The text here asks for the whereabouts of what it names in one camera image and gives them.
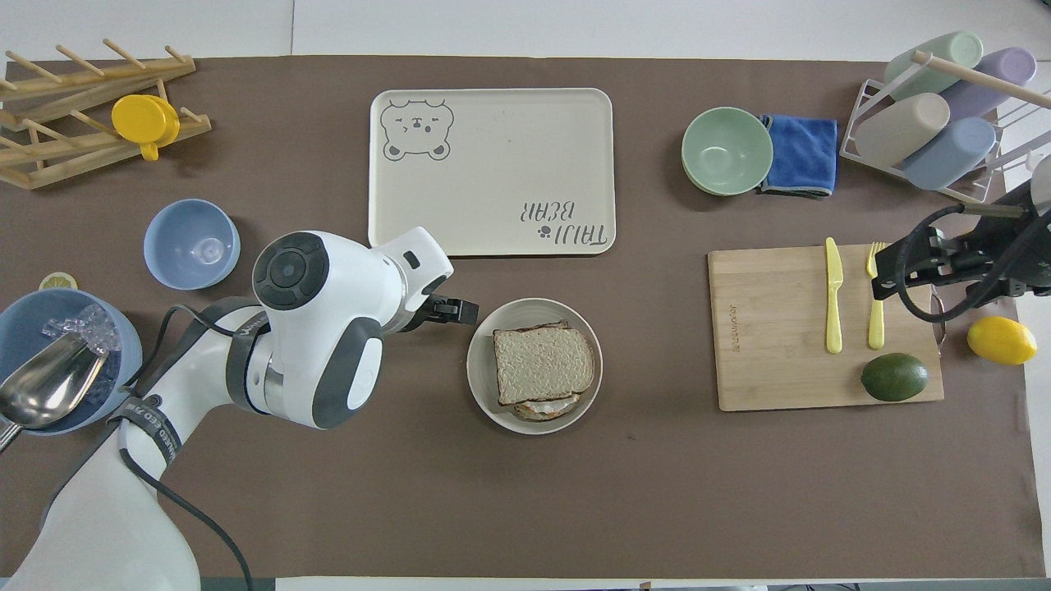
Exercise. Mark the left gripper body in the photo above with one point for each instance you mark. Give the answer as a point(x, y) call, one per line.
point(429, 305)

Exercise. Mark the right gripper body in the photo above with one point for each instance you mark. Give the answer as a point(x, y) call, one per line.
point(1022, 246)

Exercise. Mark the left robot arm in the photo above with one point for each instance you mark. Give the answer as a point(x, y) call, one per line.
point(328, 279)

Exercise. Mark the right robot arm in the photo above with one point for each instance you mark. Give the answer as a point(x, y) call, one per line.
point(1044, 185)

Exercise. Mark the grey round plate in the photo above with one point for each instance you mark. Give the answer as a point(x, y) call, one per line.
point(493, 394)

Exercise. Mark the sandwich bottom with filling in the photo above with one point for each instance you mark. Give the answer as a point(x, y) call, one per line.
point(543, 408)

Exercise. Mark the yellow plastic fork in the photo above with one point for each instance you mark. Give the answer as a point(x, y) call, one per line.
point(876, 320)

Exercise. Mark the yellow plastic knife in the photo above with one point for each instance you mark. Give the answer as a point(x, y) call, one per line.
point(834, 295)

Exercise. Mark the light blue cup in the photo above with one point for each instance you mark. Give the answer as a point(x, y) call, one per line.
point(948, 154)

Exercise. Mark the yellow lemon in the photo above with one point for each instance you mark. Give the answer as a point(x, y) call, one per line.
point(1002, 341)

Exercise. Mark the green avocado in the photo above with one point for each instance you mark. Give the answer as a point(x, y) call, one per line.
point(895, 377)

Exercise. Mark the beige cup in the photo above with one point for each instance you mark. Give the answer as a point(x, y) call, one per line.
point(901, 130)

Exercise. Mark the bread slice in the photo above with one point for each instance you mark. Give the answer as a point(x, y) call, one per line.
point(542, 361)

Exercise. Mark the wooden cutting board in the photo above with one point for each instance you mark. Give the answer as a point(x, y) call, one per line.
point(780, 328)

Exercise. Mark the blue cloth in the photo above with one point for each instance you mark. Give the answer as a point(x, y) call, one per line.
point(805, 156)

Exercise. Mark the cream tray with bear print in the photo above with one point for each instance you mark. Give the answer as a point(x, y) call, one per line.
point(493, 164)

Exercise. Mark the purple cup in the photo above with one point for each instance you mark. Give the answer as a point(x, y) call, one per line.
point(998, 78)

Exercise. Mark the wooden dowel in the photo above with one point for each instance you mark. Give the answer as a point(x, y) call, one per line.
point(985, 79)

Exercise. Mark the green cup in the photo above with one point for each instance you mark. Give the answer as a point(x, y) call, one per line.
point(948, 51)

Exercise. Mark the green bowl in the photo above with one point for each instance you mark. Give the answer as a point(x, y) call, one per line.
point(727, 150)

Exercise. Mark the blue bowl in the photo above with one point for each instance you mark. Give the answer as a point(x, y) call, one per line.
point(190, 245)

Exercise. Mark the yellow cup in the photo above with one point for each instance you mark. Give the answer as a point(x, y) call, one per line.
point(141, 121)

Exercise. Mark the clear ice cubes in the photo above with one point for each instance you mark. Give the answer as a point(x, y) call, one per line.
point(86, 324)

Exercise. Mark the lemon slice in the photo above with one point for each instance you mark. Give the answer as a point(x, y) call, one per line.
point(57, 281)

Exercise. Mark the metal scoop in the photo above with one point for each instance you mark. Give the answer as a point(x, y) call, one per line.
point(49, 382)

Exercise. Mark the wooden dish rack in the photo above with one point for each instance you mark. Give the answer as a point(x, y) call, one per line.
point(74, 148)

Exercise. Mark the blue ice bucket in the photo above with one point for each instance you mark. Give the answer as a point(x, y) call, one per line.
point(25, 320)

